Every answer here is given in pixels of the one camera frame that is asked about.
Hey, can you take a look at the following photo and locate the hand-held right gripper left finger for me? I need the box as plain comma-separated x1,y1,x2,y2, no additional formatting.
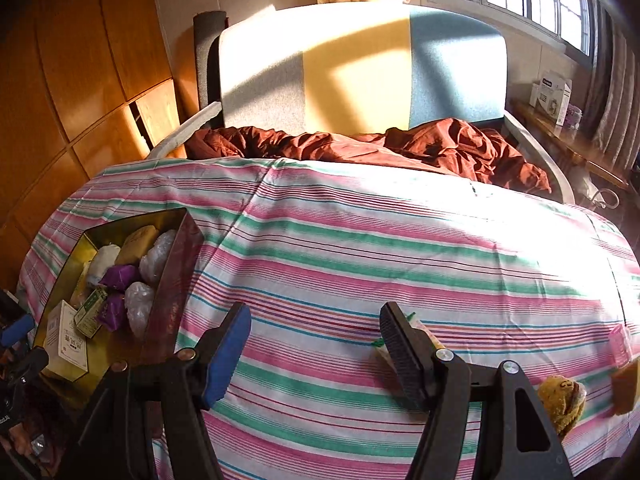
62,301,252,480

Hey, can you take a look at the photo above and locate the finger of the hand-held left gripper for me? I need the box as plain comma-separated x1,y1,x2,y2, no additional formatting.
0,312,37,349

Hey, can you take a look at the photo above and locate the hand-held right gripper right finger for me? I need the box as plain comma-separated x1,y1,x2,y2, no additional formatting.
379,301,573,480

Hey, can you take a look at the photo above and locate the white barcode box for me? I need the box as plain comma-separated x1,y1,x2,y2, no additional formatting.
42,300,90,376

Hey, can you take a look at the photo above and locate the small green box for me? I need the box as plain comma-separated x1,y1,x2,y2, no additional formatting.
74,286,110,339

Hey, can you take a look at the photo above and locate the gold tin box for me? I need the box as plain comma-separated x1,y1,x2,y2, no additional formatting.
31,206,206,396

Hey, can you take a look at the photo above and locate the purple snack packet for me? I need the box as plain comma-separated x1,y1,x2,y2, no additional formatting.
100,264,143,293
97,292,128,332

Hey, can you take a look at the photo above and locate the clear snack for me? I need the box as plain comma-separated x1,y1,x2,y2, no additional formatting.
139,230,178,283
124,281,156,336

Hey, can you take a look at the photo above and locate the white bun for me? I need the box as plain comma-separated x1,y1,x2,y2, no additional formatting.
86,244,122,288

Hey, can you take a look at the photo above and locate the tan pastry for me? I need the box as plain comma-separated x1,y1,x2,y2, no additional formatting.
116,225,162,266

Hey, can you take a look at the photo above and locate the striped tablecloth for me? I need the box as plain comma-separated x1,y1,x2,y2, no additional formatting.
17,156,640,480

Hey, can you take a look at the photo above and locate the yellow plush toy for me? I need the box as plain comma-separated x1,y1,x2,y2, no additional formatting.
537,376,588,441

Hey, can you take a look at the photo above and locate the reddish brown blanket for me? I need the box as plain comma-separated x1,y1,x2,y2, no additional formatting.
186,119,552,193

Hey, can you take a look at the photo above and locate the pink packet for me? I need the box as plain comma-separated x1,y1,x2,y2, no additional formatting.
610,324,635,361

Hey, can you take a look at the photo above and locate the wooden side desk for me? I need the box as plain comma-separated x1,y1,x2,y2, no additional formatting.
510,100,631,191

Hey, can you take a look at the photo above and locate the wooden wardrobe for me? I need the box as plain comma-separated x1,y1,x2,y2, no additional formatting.
0,0,196,286

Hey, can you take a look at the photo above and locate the white cardboard box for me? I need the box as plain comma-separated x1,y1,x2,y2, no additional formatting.
529,76,573,126

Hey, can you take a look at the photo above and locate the grey striped curtain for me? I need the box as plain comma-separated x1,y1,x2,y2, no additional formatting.
582,10,640,171

